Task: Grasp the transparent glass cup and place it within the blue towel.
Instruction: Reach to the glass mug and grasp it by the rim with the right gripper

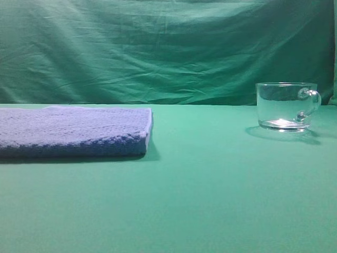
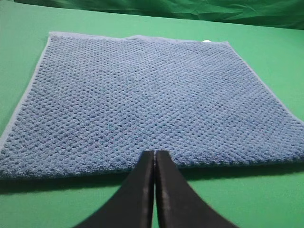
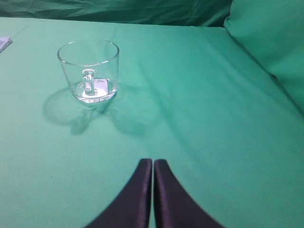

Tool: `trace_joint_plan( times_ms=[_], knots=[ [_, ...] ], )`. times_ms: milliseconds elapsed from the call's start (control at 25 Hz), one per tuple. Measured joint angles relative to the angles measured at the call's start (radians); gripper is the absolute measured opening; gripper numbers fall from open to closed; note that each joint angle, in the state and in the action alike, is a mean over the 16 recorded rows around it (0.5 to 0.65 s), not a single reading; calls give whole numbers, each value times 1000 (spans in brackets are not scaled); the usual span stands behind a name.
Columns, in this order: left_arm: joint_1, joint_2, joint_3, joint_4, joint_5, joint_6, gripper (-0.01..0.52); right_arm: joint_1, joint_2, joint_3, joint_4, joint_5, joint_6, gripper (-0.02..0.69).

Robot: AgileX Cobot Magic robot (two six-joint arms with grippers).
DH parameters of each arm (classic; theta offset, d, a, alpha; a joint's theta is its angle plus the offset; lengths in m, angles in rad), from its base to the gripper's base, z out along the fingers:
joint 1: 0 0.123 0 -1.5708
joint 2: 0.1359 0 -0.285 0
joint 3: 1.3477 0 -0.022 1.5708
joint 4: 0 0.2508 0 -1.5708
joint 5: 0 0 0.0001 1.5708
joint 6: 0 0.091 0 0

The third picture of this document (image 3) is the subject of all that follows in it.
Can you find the green table cloth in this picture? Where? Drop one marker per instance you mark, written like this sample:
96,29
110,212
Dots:
190,95

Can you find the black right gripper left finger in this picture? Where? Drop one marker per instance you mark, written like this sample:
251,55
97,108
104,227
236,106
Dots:
132,206

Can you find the transparent glass cup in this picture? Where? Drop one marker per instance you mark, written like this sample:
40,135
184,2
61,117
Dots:
91,68

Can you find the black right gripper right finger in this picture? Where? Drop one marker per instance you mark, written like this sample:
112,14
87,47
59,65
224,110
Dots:
173,206

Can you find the blue folded towel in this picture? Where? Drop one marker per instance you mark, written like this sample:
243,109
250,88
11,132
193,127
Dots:
4,43

